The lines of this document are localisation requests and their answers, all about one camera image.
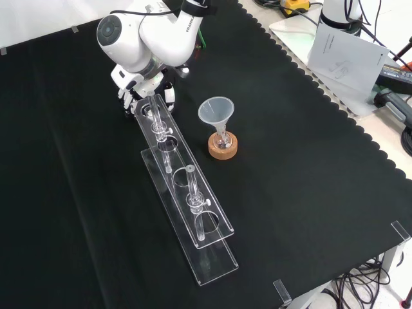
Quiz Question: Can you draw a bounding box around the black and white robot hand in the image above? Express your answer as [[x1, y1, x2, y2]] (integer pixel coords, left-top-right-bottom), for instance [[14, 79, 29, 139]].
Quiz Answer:
[[110, 64, 177, 119]]

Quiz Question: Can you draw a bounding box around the translucent plastic funnel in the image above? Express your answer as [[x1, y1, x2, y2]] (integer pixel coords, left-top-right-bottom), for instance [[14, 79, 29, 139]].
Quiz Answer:
[[198, 98, 235, 136]]

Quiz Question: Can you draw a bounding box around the clear acrylic funnel stand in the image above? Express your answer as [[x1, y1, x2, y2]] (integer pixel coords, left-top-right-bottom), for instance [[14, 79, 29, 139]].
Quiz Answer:
[[129, 90, 239, 287]]

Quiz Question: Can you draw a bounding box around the clear round-bottom flask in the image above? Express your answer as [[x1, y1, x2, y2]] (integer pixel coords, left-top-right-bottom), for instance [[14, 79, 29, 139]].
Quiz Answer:
[[214, 127, 232, 150]]

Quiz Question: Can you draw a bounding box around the pale board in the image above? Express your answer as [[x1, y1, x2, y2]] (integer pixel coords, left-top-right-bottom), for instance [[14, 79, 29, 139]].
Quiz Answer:
[[268, 6, 389, 118]]

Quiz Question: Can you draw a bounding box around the black bench cloth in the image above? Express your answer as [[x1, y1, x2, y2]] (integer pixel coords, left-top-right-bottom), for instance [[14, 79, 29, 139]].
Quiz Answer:
[[0, 0, 412, 309]]

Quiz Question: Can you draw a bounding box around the yellow stop button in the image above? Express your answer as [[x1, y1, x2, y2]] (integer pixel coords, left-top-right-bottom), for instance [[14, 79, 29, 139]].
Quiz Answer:
[[279, 0, 310, 17]]

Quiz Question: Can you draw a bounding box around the white paper booklet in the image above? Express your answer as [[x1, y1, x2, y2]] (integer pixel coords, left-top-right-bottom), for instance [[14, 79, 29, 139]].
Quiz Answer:
[[307, 23, 391, 95]]

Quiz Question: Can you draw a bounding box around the clear acrylic cloth clip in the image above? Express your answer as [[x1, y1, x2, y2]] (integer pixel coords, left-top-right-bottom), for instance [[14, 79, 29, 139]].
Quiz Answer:
[[390, 220, 412, 246], [272, 279, 293, 307]]

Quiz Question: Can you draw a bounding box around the black power adapter yellow label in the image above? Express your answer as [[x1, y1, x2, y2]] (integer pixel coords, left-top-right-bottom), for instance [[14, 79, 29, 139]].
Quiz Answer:
[[375, 62, 412, 95]]

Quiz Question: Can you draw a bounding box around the black tripod leg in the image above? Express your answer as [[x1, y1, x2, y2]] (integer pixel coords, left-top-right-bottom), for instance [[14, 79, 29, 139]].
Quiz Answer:
[[391, 35, 412, 67]]

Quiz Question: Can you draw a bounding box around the white bench leg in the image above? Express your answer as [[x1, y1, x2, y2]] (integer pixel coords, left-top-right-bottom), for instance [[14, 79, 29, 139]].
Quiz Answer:
[[381, 244, 404, 285]]

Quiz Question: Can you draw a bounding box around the cork ring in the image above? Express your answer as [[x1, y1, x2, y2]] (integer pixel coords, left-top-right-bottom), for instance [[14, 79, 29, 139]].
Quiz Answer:
[[207, 132, 239, 160]]

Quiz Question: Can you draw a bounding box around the black cable over pale board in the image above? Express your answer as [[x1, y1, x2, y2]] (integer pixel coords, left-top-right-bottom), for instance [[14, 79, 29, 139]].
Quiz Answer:
[[254, 0, 320, 27]]

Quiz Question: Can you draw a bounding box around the grey and black handle tool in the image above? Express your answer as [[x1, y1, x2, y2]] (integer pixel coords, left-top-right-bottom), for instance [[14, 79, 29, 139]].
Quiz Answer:
[[373, 88, 412, 126]]

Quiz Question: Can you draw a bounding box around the coiled black cable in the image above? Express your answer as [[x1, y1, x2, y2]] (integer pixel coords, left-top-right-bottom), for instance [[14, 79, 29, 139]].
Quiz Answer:
[[400, 126, 412, 155]]

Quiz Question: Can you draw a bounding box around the black cable bundle under bench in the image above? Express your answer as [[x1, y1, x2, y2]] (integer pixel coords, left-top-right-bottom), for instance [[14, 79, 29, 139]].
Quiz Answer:
[[331, 254, 392, 309]]

